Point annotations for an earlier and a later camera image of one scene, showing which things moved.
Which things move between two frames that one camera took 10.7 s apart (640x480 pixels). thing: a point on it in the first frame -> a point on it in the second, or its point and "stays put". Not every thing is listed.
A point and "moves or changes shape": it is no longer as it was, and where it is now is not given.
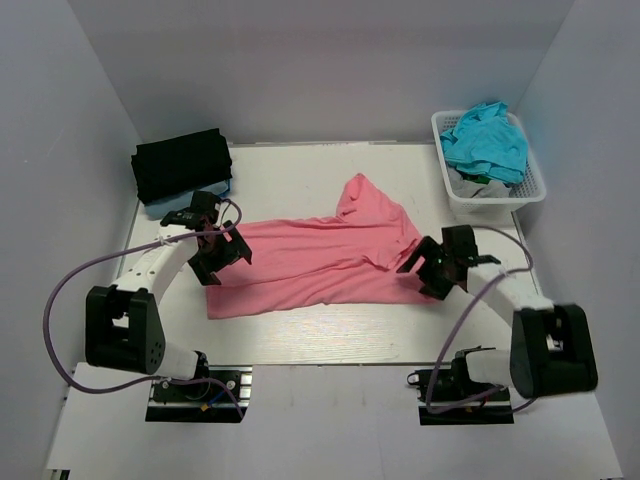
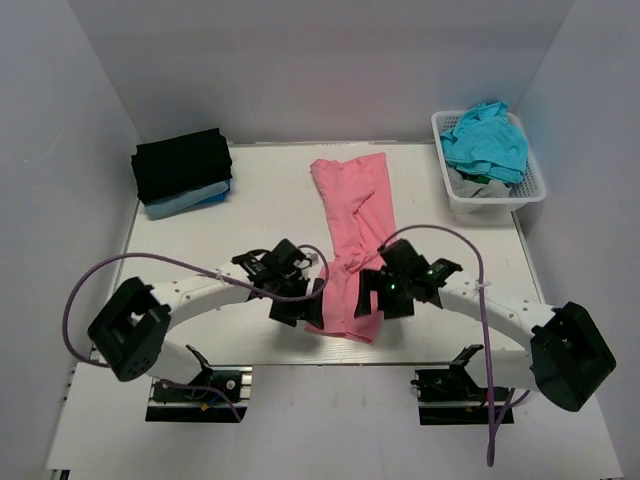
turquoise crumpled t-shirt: (483, 140) stays put
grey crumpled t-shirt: (473, 189) stays put
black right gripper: (435, 289) -> (370, 280)
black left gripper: (205, 268) -> (288, 314)
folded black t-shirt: (179, 164) stays put
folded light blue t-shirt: (156, 210) stays put
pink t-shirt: (350, 262) moves or changes shape
